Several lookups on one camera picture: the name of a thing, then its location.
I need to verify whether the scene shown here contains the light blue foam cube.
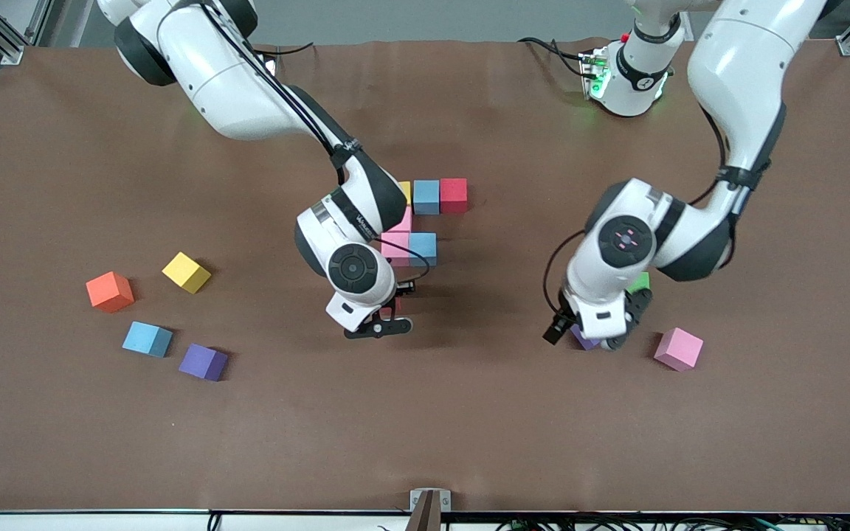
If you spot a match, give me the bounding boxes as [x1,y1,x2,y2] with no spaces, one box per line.
[412,179,441,216]
[122,321,173,358]
[408,232,438,267]

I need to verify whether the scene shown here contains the red foam cube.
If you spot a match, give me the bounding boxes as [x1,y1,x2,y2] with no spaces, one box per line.
[439,178,469,215]

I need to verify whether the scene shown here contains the brown table mat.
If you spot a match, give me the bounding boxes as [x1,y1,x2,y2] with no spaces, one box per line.
[0,37,850,515]

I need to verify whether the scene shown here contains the orange foam cube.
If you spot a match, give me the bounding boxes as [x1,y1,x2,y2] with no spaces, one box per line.
[86,271,136,313]

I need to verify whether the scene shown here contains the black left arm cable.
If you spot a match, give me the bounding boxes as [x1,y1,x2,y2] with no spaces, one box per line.
[542,107,728,318]

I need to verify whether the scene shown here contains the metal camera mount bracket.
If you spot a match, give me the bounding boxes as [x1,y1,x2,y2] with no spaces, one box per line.
[407,488,452,531]

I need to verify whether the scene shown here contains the black left base cable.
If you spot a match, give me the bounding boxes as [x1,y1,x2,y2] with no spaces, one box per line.
[518,35,594,79]

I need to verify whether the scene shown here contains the white table edge rail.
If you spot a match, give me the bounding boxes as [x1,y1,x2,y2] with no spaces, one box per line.
[0,509,850,531]

